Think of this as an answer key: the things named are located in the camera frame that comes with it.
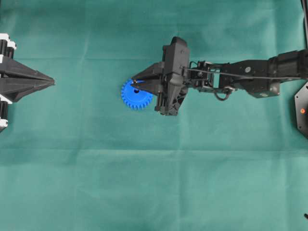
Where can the green table cloth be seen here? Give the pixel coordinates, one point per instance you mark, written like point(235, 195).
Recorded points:
point(74, 157)

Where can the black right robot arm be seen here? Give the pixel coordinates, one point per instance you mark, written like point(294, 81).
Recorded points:
point(259, 78)

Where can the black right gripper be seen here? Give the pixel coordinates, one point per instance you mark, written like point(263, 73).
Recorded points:
point(174, 74)

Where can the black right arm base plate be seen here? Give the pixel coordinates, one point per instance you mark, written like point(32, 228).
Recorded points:
point(301, 109)

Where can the blue plastic gear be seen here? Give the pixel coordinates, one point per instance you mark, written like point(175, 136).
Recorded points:
point(134, 98)

